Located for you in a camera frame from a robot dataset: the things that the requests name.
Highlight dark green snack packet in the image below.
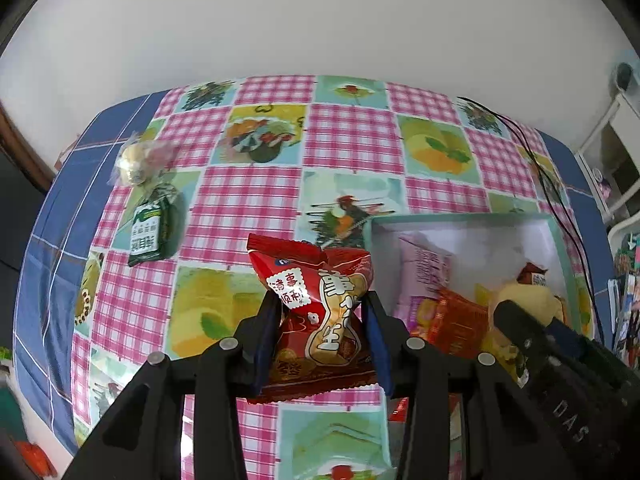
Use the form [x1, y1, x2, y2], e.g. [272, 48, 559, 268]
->
[127, 185, 183, 267]

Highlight white furniture frame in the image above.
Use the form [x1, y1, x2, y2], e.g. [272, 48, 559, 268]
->
[572, 62, 640, 241]

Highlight brown wooden frame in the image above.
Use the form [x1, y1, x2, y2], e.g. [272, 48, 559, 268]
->
[0, 102, 57, 191]

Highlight blue plaid bed sheet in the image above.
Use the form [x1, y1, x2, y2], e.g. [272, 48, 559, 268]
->
[12, 92, 613, 456]

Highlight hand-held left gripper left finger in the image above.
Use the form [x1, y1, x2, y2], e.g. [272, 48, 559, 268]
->
[62, 292, 285, 480]

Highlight long red snack packet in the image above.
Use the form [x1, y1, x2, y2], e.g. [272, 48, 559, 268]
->
[427, 287, 491, 361]

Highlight black cable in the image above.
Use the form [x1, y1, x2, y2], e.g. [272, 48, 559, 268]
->
[457, 96, 606, 346]

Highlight pink snack packet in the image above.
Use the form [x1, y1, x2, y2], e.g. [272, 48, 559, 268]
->
[395, 232, 456, 336]

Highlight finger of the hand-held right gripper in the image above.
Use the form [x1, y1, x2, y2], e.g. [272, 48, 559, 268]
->
[547, 321, 603, 361]
[492, 300, 556, 386]

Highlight red peanut snack packet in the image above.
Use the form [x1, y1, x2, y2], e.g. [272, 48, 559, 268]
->
[246, 233, 378, 405]

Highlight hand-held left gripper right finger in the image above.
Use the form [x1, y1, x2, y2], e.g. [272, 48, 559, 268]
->
[361, 292, 566, 480]

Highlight yellow snack packet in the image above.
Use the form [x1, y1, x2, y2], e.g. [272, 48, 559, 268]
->
[487, 280, 566, 356]

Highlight red object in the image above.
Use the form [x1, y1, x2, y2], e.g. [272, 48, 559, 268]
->
[15, 440, 58, 478]

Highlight teal cardboard box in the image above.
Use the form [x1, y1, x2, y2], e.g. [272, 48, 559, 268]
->
[362, 211, 583, 361]

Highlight pink checkered printed tablecloth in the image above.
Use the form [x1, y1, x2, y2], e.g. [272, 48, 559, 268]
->
[70, 75, 601, 480]

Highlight dark round object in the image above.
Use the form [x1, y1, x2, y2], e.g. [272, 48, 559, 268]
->
[614, 62, 635, 92]

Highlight clear-wrapped round pastry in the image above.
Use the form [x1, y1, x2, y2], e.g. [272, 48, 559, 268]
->
[107, 132, 176, 188]

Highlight colourful printed bags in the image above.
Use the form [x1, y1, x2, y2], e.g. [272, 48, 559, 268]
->
[607, 232, 640, 361]

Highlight small red snack packet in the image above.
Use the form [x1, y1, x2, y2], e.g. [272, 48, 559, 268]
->
[517, 261, 549, 288]

